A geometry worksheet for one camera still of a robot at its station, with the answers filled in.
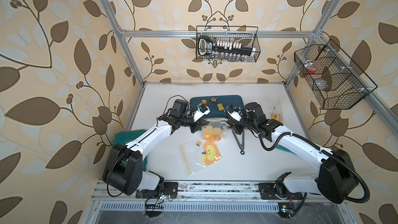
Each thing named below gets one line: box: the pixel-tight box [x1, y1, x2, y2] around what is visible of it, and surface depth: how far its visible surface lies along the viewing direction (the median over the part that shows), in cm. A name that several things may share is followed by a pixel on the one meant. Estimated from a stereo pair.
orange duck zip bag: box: [201, 117, 231, 142], surface depth 90 cm
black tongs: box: [231, 129, 246, 156], surface depth 92 cm
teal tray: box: [190, 94, 246, 113], surface depth 111 cm
